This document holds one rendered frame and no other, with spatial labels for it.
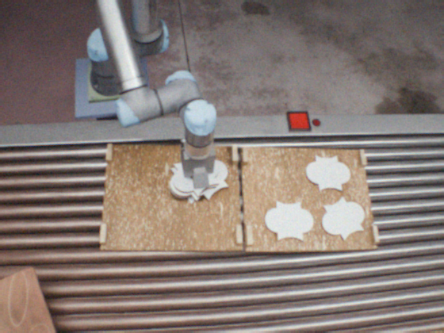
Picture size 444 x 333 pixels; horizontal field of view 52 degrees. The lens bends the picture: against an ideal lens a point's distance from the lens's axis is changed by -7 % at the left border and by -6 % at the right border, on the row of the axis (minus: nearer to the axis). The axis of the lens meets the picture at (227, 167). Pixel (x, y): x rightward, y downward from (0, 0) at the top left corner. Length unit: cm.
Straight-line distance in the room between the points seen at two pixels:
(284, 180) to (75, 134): 69
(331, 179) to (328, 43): 184
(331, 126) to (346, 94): 134
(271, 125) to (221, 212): 37
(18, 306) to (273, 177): 83
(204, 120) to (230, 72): 182
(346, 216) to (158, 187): 58
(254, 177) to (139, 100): 49
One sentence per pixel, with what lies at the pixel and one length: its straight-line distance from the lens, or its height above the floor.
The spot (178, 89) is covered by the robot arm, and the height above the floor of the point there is 129.
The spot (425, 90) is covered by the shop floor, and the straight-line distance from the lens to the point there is 330.
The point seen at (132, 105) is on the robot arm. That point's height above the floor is 129.
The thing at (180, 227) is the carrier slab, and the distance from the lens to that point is 143.
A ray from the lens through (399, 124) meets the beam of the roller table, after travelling 181.
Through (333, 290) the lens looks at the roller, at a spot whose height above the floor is 92.
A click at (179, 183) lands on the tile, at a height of 100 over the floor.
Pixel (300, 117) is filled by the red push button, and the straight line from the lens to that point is 167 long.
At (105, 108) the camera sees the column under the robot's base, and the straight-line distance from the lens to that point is 173.
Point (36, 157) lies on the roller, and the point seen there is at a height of 91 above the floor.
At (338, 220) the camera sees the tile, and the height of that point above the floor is 95.
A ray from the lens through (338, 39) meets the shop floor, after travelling 333.
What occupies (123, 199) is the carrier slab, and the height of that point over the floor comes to 94.
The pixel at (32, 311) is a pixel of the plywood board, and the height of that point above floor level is 104.
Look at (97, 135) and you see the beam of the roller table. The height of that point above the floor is 91.
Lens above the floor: 226
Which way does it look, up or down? 61 degrees down
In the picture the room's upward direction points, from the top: 11 degrees clockwise
